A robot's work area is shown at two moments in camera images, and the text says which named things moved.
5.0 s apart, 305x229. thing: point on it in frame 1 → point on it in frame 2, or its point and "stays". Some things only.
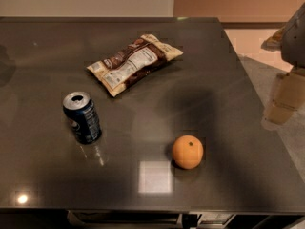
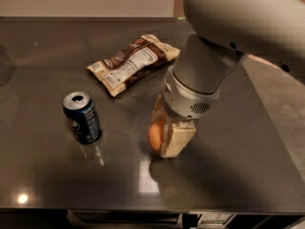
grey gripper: [294, 42] → [186, 104]
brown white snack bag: [123, 69] stays
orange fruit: [187, 151] → [155, 136]
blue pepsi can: [83, 116] stays
